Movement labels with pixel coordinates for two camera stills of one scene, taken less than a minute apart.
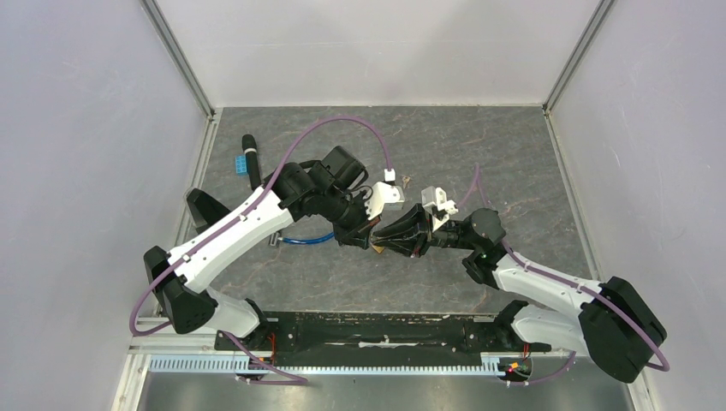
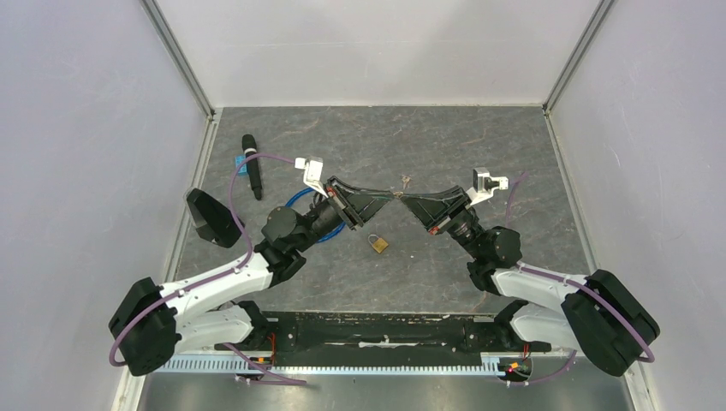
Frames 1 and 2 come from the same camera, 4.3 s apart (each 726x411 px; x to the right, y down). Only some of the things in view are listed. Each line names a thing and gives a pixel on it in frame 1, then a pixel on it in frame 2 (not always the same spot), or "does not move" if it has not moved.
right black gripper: [411, 234] → [434, 208]
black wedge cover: [204, 208] does not move
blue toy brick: [241, 165] does not move
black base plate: [293, 336] does not move
